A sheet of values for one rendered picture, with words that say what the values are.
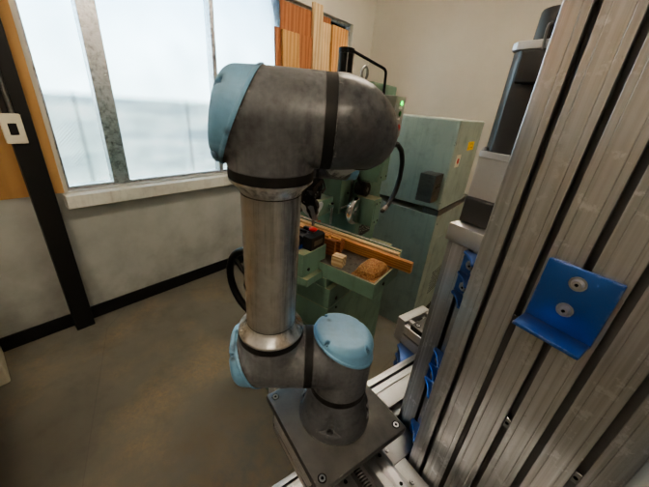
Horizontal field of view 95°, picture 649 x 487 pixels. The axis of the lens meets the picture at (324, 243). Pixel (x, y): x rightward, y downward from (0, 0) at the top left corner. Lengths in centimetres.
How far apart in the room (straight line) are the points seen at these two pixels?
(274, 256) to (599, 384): 43
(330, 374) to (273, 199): 33
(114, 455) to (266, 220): 152
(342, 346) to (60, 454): 154
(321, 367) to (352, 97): 43
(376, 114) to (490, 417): 50
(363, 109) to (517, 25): 302
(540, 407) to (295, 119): 50
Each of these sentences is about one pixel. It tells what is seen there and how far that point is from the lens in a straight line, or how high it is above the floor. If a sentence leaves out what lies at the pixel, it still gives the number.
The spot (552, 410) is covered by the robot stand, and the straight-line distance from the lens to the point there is 55.
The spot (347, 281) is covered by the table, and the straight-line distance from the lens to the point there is 106.
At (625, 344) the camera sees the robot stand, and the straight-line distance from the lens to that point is 48.
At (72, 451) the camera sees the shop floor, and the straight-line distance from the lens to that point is 189.
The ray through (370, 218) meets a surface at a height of 100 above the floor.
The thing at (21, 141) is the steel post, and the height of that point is 115.
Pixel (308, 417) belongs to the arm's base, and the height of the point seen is 85.
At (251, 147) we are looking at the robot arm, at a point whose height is 138.
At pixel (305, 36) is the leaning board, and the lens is 297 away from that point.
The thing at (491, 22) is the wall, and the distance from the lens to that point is 341.
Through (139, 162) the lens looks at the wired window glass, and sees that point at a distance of 238.
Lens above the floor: 143
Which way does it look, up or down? 25 degrees down
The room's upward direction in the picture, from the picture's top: 5 degrees clockwise
